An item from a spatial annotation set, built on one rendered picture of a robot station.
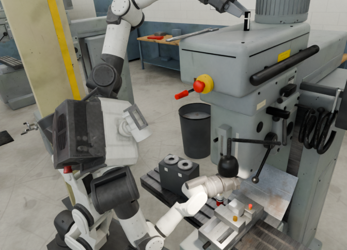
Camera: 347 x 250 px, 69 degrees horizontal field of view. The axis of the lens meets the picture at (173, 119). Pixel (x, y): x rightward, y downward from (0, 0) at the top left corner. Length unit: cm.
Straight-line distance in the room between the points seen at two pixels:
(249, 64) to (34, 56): 186
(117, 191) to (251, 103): 54
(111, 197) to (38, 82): 161
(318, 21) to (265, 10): 424
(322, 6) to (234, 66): 459
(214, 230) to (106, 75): 88
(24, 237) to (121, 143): 223
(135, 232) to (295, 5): 102
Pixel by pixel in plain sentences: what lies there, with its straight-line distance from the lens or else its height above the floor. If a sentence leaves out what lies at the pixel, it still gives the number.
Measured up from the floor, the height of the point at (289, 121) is 148.
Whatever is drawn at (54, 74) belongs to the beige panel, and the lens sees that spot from 239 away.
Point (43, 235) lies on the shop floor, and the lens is 296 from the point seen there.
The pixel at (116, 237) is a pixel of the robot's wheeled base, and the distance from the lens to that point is 192.
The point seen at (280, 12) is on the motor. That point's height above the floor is 193.
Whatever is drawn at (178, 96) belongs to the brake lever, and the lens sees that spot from 87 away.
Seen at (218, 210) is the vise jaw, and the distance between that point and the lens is 137.
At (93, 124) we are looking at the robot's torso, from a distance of 90.
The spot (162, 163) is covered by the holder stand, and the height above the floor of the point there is 111.
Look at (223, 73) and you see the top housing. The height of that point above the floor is 180.
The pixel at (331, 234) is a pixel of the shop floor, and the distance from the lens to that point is 284.
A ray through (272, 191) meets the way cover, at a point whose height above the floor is 96.
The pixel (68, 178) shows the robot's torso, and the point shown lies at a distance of 128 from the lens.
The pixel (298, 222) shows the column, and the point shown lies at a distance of 177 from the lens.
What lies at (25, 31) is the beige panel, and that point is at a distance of 229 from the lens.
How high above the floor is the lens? 204
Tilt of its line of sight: 28 degrees down
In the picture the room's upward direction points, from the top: 4 degrees counter-clockwise
